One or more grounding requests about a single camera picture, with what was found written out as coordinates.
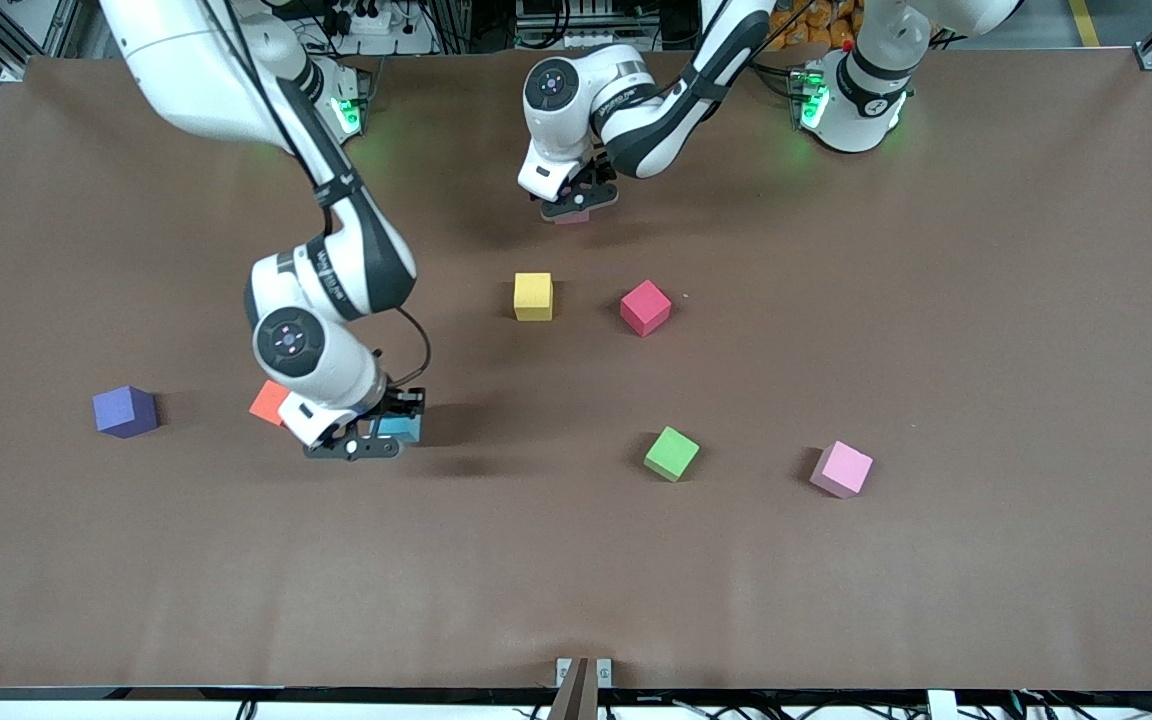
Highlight bag of orange items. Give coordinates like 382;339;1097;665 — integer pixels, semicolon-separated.
774;0;862;51

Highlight yellow foam cube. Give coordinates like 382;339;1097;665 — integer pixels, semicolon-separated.
514;273;554;322

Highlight grey metal clamp bracket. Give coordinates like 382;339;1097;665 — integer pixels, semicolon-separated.
556;657;613;689

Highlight tangled black cables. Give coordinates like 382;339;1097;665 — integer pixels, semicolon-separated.
1006;675;1152;720

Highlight purple foam cube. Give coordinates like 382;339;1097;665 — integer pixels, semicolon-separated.
93;385;159;439

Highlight white power strip with plugs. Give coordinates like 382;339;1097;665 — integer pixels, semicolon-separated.
321;0;409;39

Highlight orange foam cube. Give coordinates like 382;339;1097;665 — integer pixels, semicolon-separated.
249;380;293;428

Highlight green foam cube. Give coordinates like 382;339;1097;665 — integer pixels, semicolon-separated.
644;426;700;483

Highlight long white power strip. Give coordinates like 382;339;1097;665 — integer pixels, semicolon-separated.
516;0;657;51

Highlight brown stand post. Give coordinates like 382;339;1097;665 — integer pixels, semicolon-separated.
548;657;592;720

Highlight brown table cover sheet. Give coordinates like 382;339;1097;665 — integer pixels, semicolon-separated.
0;50;1152;691

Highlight red foam cube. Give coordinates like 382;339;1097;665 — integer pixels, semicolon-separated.
620;280;672;337

